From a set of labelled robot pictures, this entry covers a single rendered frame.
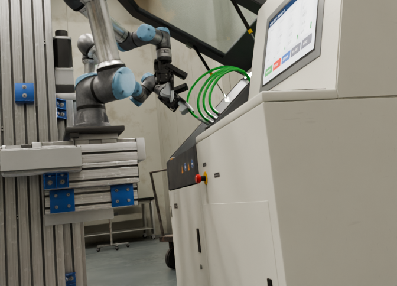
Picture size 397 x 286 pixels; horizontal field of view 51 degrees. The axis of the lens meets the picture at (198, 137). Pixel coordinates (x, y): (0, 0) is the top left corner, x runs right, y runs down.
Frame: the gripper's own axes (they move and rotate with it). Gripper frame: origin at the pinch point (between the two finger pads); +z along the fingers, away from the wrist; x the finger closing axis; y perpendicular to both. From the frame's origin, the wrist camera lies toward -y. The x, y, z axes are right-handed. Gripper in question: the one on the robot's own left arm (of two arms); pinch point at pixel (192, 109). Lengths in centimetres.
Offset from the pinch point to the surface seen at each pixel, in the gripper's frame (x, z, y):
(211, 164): 52, 46, 21
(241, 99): 31.0, 29.7, -11.5
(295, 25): 69, 41, -34
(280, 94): 96, 63, -1
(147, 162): -719, -344, 43
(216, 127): 64, 43, 11
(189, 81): -500, -289, -128
